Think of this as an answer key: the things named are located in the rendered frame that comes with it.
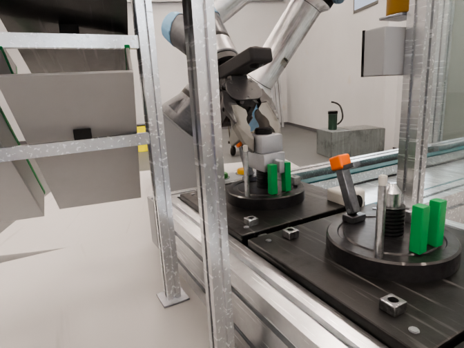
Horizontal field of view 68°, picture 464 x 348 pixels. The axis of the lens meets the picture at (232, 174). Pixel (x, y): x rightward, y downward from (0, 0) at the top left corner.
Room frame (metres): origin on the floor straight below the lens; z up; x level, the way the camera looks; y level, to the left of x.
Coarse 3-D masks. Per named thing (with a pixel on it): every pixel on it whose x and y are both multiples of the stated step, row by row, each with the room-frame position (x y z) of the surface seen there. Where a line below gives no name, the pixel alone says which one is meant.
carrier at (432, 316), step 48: (384, 192) 0.31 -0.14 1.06; (288, 240) 0.40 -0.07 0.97; (336, 240) 0.35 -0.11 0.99; (384, 240) 0.35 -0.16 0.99; (432, 240) 0.33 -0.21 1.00; (336, 288) 0.29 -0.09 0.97; (384, 288) 0.29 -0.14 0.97; (432, 288) 0.28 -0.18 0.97; (384, 336) 0.23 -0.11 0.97; (432, 336) 0.22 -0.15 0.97
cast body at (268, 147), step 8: (256, 128) 0.58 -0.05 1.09; (264, 128) 0.58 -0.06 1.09; (256, 136) 0.57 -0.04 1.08; (264, 136) 0.56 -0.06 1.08; (272, 136) 0.57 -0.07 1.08; (280, 136) 0.57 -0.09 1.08; (256, 144) 0.57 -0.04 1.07; (264, 144) 0.56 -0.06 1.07; (272, 144) 0.57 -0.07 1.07; (280, 144) 0.57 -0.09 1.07; (248, 152) 0.59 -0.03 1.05; (256, 152) 0.57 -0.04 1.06; (264, 152) 0.56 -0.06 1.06; (272, 152) 0.57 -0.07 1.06; (280, 152) 0.57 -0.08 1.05; (256, 160) 0.57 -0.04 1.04; (264, 160) 0.55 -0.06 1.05; (272, 160) 0.56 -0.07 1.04; (280, 160) 0.55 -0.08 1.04; (256, 168) 0.57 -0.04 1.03; (264, 168) 0.55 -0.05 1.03; (280, 168) 0.54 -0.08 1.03
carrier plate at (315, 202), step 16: (192, 192) 0.65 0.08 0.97; (320, 192) 0.60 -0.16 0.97; (192, 208) 0.58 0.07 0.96; (240, 208) 0.54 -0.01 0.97; (288, 208) 0.53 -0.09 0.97; (304, 208) 0.52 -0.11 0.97; (320, 208) 0.52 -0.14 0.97; (336, 208) 0.51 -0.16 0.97; (240, 224) 0.47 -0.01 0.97; (272, 224) 0.46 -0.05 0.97; (288, 224) 0.46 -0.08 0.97; (240, 240) 0.43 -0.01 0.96
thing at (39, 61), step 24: (0, 0) 0.37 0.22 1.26; (24, 0) 0.38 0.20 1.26; (48, 0) 0.38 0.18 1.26; (72, 0) 0.39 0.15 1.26; (96, 0) 0.40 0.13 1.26; (120, 0) 0.40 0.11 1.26; (24, 24) 0.41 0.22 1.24; (48, 24) 0.41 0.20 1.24; (96, 24) 0.43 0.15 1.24; (120, 24) 0.44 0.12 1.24
